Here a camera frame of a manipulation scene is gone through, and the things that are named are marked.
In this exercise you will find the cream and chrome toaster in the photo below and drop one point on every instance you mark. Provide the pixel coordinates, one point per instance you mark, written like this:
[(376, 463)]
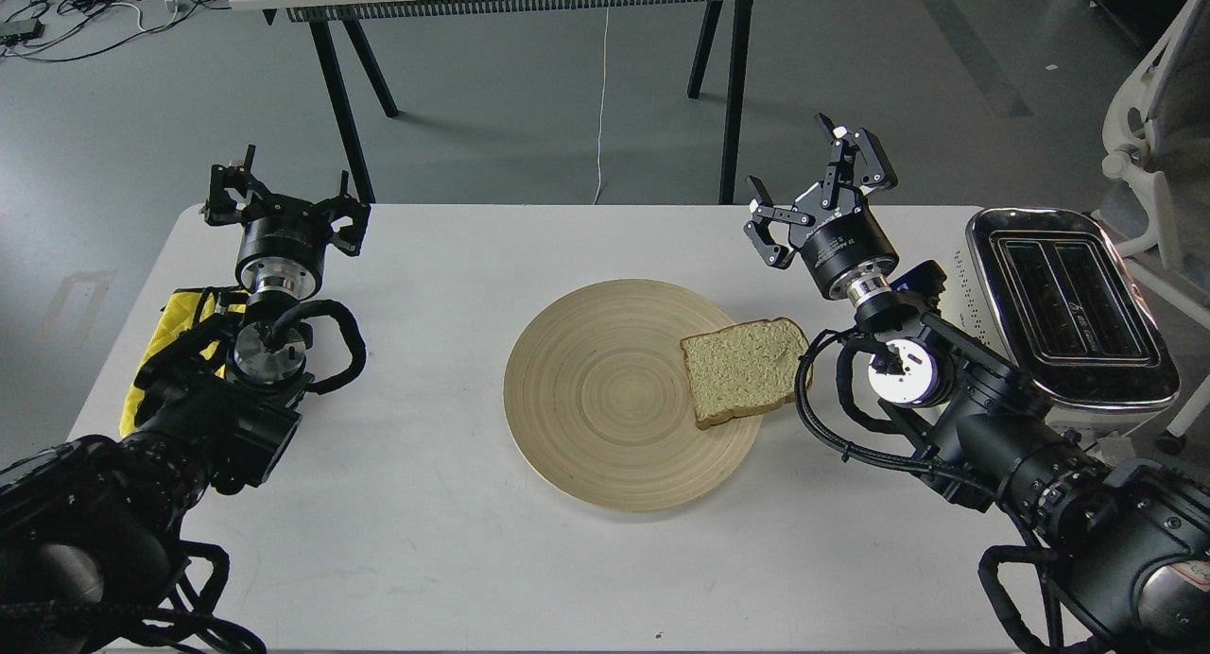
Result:
[(1046, 289)]

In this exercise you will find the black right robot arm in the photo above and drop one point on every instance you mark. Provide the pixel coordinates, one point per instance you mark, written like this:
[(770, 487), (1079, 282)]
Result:
[(1113, 558)]

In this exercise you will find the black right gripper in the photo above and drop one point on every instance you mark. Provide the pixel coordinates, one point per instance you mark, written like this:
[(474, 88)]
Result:
[(841, 243)]

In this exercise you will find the white office chair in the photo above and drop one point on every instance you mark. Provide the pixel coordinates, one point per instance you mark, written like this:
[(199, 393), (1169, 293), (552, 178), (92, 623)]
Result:
[(1155, 139)]

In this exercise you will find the yellow cloth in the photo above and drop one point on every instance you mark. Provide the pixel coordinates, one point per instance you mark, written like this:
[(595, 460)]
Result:
[(184, 310)]

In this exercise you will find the round wooden plate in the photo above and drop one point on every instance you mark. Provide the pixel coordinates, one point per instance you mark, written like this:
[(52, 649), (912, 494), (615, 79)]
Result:
[(599, 403)]

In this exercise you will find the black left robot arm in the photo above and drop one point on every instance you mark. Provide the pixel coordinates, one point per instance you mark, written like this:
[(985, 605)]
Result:
[(92, 528)]

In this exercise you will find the slice of white bread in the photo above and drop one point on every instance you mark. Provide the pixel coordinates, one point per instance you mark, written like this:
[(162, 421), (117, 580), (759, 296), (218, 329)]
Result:
[(743, 370)]

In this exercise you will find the white table with black legs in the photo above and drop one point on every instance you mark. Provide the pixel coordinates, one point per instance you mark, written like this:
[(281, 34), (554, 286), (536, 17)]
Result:
[(319, 15)]

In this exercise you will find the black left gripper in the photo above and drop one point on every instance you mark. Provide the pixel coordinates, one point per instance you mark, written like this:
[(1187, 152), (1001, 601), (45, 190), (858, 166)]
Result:
[(283, 244)]

